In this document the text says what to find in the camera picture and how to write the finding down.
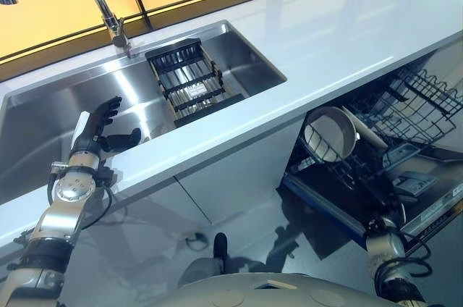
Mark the black sink drain rack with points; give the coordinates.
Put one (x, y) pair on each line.
(193, 80)

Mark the grey detergent dispenser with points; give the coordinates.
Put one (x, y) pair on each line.
(412, 181)

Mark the chrome kitchen faucet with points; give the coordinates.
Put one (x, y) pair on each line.
(110, 17)

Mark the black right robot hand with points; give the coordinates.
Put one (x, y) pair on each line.
(379, 193)

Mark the white cabinet door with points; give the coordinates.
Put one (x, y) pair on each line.
(217, 184)

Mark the stainless steel sink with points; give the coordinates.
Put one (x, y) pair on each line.
(72, 104)

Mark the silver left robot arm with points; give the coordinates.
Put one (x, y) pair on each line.
(61, 205)

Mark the open dishwasher door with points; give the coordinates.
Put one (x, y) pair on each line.
(343, 205)

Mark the grey robot torso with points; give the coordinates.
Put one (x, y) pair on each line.
(275, 290)

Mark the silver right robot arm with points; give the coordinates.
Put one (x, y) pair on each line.
(392, 249)

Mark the dark lower dishwasher rack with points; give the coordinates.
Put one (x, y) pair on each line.
(336, 173)

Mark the robot leg with dark foot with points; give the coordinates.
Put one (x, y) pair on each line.
(217, 252)

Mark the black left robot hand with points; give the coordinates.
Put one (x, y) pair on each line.
(94, 126)

